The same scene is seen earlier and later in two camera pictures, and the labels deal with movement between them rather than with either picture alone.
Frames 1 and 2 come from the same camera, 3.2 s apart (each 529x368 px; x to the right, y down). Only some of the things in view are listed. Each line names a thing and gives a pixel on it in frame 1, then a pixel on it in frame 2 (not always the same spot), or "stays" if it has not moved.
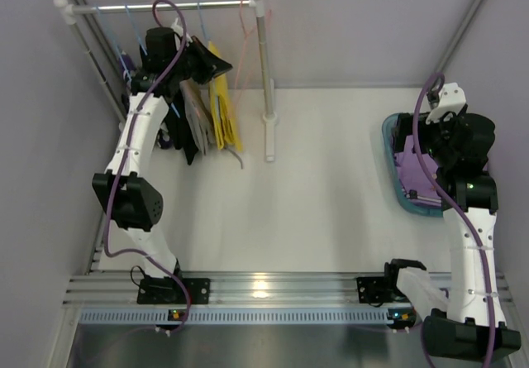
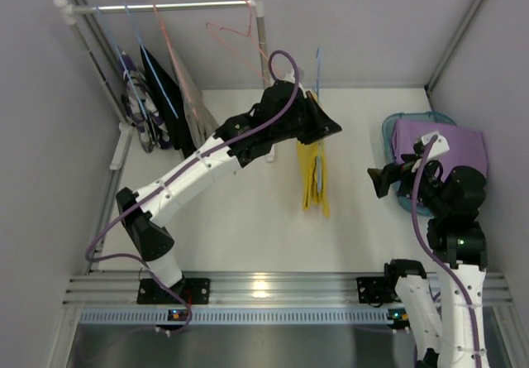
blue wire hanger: (118, 54) stays
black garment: (182, 135) stays
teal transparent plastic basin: (388, 130) stays
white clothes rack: (69, 11) stays
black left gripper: (202, 59) → (308, 117)
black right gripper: (407, 132) → (395, 174)
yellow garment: (222, 116) → (312, 160)
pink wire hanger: (246, 45) → (240, 32)
